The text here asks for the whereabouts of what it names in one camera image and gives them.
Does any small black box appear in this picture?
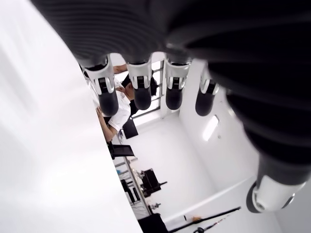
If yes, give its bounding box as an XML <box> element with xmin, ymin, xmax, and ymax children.
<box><xmin>121</xmin><ymin>179</ymin><xmax>133</xmax><ymax>195</ymax></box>
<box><xmin>131</xmin><ymin>186</ymin><xmax>142</xmax><ymax>202</ymax></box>

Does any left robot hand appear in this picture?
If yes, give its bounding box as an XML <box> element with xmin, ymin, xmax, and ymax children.
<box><xmin>29</xmin><ymin>0</ymin><xmax>311</xmax><ymax>214</ymax></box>

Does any seated person white shirt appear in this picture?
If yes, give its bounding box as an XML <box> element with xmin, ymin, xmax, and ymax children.
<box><xmin>96</xmin><ymin>65</ymin><xmax>135</xmax><ymax>144</ymax></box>

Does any black chair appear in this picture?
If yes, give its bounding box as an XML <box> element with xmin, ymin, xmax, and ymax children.
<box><xmin>123</xmin><ymin>118</ymin><xmax>139</xmax><ymax>140</ymax></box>

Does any large black box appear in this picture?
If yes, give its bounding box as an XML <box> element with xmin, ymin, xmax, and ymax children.
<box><xmin>137</xmin><ymin>213</ymin><xmax>169</xmax><ymax>233</ymax></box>

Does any silver edged workbench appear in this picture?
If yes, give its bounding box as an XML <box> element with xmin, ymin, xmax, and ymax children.
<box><xmin>120</xmin><ymin>156</ymin><xmax>153</xmax><ymax>216</ymax></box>

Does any black bench device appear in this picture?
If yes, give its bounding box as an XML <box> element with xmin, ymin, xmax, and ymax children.
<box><xmin>142</xmin><ymin>169</ymin><xmax>168</xmax><ymax>195</ymax></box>

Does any black tripod pole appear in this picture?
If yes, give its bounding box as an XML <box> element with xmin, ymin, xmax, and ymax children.
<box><xmin>167</xmin><ymin>206</ymin><xmax>242</xmax><ymax>233</ymax></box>

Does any dark framed window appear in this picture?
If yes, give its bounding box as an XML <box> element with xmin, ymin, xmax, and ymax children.
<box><xmin>132</xmin><ymin>60</ymin><xmax>169</xmax><ymax>119</ymax></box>

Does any black flat monitor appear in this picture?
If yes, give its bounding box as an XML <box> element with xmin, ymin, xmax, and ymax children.
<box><xmin>110</xmin><ymin>143</ymin><xmax>135</xmax><ymax>160</ymax></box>

